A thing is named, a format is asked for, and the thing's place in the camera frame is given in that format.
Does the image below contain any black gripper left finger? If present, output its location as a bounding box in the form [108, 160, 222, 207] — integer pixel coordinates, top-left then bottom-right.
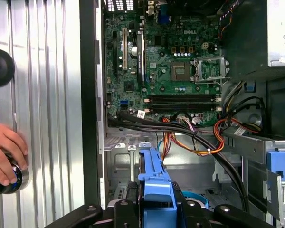
[44, 181, 143, 228]

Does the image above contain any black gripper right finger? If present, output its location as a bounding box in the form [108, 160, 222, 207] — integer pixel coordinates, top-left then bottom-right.
[173, 181, 275, 228]

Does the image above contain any hard disk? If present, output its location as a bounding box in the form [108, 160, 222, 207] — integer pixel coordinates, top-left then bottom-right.
[136, 142, 179, 228]

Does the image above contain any round black tool blue ring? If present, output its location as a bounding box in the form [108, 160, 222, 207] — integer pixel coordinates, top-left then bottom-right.
[0, 153, 30, 197]

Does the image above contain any metal disk bay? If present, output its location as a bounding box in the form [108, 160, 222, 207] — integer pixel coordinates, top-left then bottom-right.
[104, 132, 228, 214]

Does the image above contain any bare person hand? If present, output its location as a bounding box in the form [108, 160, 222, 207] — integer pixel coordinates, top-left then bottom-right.
[0, 121, 29, 187]

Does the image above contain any metal optical drive cage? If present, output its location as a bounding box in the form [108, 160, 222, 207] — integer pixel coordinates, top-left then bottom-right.
[223, 132, 285, 228]

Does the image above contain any blue drive latch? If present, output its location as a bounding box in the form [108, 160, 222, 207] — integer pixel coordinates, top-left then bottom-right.
[266, 146, 285, 185]

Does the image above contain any black RAM slot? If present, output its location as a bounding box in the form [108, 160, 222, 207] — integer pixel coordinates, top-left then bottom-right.
[144, 94, 223, 105]
[144, 105, 223, 114]

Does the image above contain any black open PC case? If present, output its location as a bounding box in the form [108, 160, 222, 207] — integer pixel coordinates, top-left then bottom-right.
[79, 0, 285, 228]

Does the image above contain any CPU socket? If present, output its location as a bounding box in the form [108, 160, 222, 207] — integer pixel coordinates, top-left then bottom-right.
[170, 61, 192, 82]

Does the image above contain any black graphics card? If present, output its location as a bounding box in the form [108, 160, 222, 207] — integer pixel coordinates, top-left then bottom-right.
[135, 30, 147, 88]

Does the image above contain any black expansion slot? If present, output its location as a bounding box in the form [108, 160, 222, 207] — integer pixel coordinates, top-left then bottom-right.
[112, 30, 119, 75]

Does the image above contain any metal socket cover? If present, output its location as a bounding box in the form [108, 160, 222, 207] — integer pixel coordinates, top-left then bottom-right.
[190, 55, 230, 84]

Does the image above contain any beige expansion slot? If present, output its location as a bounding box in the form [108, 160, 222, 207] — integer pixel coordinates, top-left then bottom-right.
[122, 27, 129, 71]

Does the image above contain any green motherboard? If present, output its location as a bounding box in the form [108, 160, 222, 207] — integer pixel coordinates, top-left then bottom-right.
[104, 0, 223, 130]

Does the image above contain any grey power supply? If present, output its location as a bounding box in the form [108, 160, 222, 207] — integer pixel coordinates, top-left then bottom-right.
[219, 0, 285, 80]

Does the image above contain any black round knob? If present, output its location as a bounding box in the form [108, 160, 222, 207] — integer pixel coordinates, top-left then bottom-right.
[0, 48, 16, 88]

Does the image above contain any blue VGA port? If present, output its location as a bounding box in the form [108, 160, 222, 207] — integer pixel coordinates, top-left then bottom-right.
[157, 5, 170, 25]

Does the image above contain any orange wire bundle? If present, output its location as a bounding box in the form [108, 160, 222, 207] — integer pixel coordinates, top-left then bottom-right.
[161, 116, 262, 164]

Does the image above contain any black cable bundle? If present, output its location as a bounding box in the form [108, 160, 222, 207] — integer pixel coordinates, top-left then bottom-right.
[107, 110, 250, 213]

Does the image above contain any wire locking lever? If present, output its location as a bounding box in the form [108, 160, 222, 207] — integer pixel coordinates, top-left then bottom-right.
[194, 77, 230, 86]

